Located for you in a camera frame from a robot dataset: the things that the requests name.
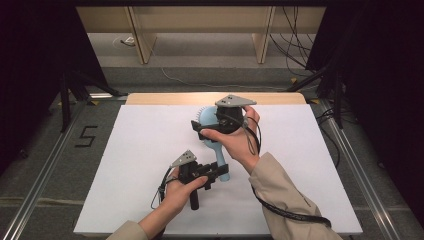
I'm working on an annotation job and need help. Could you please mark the wooden table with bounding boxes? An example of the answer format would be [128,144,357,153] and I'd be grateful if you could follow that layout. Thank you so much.
[125,92,307,106]

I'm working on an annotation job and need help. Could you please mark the person's right hand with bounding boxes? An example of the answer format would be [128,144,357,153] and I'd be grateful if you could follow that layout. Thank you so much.
[199,104,262,175]

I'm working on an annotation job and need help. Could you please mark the metal floor rail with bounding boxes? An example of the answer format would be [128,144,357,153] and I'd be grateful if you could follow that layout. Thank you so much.
[1,99,88,240]
[319,99,402,240]

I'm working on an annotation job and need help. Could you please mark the short metal bar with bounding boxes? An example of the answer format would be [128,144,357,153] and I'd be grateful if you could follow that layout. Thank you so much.
[87,92,128,102]

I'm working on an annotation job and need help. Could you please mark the round floor outlet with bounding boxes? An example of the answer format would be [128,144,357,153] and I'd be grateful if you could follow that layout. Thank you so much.
[112,35,138,48]

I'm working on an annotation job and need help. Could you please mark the beige wooden shelf unit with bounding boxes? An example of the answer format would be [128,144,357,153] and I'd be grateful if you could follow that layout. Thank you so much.
[75,5,327,65]

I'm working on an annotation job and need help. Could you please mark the black curtain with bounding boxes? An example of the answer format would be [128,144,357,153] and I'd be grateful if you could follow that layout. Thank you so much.
[0,0,110,176]
[304,0,424,228]

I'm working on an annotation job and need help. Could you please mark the light blue hairbrush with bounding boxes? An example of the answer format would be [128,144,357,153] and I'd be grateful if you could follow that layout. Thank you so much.
[195,105,232,183]

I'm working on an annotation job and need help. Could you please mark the black tripod stand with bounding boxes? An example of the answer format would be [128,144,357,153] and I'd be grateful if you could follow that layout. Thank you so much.
[59,70,129,134]
[285,64,345,130]

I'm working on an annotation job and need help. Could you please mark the bundle of black cables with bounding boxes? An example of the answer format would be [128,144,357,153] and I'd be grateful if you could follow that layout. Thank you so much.
[268,6,318,78]

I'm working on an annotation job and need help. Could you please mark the black floor cables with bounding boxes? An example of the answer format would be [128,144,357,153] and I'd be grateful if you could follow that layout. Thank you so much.
[315,106,342,169]

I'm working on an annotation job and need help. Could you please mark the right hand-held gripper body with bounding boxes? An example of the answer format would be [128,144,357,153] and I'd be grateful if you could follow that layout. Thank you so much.
[200,94,258,135]

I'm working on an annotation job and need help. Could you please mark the left hand-held gripper cable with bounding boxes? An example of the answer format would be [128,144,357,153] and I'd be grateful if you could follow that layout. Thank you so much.
[150,166,175,211]

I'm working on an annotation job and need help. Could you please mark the white table board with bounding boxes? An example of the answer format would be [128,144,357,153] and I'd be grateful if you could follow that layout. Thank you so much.
[73,104,364,236]

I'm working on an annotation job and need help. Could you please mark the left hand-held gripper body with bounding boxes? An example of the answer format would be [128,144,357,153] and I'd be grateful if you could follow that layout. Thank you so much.
[170,149,218,211]

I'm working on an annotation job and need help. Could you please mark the person's left hand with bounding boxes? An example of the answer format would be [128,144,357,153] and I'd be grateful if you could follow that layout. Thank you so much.
[160,166,210,218]

